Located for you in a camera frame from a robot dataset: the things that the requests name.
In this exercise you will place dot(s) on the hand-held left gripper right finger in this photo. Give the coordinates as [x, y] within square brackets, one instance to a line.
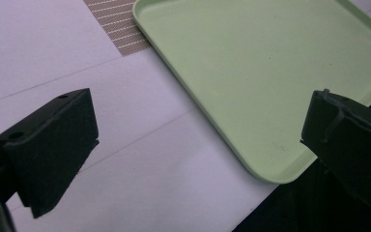
[344, 138]

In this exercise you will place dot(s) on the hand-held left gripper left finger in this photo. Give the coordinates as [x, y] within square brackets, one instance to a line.
[50, 145]

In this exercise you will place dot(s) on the light green plastic tray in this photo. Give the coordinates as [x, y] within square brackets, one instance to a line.
[257, 74]

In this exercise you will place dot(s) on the brown striped woven mat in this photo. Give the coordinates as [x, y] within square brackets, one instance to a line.
[117, 22]

